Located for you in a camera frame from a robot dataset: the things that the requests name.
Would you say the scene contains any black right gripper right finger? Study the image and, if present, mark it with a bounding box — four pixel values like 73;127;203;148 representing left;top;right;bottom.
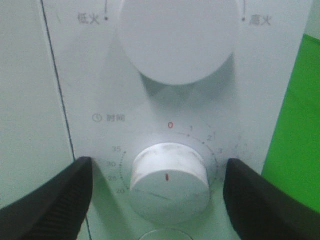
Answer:
223;158;320;240

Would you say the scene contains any white microwave oven body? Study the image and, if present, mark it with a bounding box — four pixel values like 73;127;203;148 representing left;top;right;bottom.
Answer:
42;0;313;240

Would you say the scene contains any green table cloth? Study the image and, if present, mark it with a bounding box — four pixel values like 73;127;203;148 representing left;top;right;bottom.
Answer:
262;34;320;212

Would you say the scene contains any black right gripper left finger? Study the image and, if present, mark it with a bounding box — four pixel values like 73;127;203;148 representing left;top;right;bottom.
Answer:
0;157;93;240

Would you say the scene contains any white microwave knob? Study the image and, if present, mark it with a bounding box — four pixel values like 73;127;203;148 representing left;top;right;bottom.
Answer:
129;142;210;225
117;0;240;85

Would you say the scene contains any white microwave door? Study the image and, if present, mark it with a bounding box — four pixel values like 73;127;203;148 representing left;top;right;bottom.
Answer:
0;0;75;207

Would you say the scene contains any round white door release button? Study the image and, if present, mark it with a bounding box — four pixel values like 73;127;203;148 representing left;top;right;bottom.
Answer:
139;228;193;240

